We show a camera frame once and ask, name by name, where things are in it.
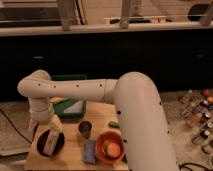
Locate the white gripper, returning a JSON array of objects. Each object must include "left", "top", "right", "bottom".
[{"left": 43, "top": 115, "right": 63, "bottom": 156}]

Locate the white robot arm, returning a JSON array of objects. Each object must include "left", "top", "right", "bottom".
[{"left": 17, "top": 70, "right": 179, "bottom": 171}]

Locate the green box behind arm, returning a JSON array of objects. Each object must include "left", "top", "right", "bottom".
[{"left": 51, "top": 74, "right": 87, "bottom": 81}]

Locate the green and white eraser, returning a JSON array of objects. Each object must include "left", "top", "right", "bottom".
[{"left": 54, "top": 99, "right": 86, "bottom": 118}]

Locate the orange bowl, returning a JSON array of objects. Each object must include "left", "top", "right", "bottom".
[{"left": 95, "top": 131, "right": 125, "bottom": 164}]

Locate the black round plate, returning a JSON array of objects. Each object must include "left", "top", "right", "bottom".
[{"left": 37, "top": 130, "right": 65, "bottom": 157}]

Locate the dark metal cup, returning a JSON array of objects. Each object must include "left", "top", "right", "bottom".
[{"left": 78, "top": 121, "right": 92, "bottom": 139}]

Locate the blue sponge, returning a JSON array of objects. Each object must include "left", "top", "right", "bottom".
[{"left": 83, "top": 140, "right": 96, "bottom": 164}]

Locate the small green object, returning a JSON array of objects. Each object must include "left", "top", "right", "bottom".
[{"left": 108, "top": 121, "right": 120, "bottom": 129}]

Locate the orange ball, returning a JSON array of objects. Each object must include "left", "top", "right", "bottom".
[{"left": 106, "top": 143, "right": 120, "bottom": 158}]

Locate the bottles cluster right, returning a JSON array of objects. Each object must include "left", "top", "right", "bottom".
[{"left": 179, "top": 90, "right": 213, "bottom": 145}]

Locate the black cable left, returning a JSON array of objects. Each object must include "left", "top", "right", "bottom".
[{"left": 0, "top": 108, "right": 36, "bottom": 145}]

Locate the black cable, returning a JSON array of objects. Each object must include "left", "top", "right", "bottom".
[
  {"left": 178, "top": 162, "right": 213, "bottom": 171},
  {"left": 0, "top": 108, "right": 36, "bottom": 145}
]

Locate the black cable bottom right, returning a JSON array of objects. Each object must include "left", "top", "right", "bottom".
[{"left": 178, "top": 162, "right": 213, "bottom": 171}]

